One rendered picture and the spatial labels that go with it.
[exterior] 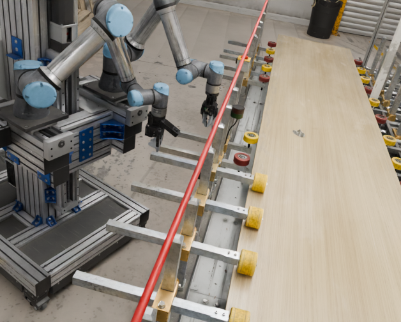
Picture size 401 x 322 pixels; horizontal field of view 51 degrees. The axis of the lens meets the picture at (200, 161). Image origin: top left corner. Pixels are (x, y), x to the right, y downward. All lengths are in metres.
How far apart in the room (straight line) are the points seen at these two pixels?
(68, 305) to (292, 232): 1.33
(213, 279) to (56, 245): 1.03
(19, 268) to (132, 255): 0.71
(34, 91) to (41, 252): 1.03
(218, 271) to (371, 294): 0.62
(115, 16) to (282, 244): 1.07
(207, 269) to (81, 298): 0.91
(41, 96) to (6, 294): 1.23
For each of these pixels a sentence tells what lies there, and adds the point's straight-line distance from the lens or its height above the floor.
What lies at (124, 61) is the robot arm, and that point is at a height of 1.27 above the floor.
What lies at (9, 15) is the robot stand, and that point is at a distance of 2.19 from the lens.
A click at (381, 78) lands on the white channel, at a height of 1.05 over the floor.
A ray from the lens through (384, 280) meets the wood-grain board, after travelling 1.68.
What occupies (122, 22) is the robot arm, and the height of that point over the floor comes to 1.49.
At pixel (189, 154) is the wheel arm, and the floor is 0.86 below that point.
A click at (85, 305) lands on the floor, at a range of 2.48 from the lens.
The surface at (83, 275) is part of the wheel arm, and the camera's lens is 1.32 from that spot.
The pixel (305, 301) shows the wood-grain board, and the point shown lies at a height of 0.90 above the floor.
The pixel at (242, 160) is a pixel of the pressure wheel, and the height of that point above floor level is 0.91.
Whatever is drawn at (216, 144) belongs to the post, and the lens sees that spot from 1.81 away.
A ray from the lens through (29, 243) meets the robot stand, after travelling 2.54.
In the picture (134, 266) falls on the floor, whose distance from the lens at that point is 2.67.
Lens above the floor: 1.94
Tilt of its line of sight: 31 degrees down
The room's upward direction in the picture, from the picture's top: 10 degrees clockwise
